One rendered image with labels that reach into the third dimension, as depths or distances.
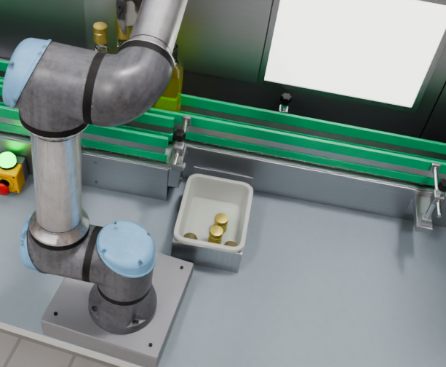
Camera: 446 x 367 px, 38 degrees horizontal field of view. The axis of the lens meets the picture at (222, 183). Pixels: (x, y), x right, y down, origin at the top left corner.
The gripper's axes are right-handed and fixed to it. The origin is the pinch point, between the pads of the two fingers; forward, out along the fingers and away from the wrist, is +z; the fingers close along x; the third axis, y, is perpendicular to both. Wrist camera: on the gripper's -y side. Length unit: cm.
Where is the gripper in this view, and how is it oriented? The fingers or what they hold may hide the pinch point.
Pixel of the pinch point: (124, 23)
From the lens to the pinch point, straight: 157.8
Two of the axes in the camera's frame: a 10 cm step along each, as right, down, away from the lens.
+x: 1.4, -7.2, 6.7
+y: 9.8, 1.8, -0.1
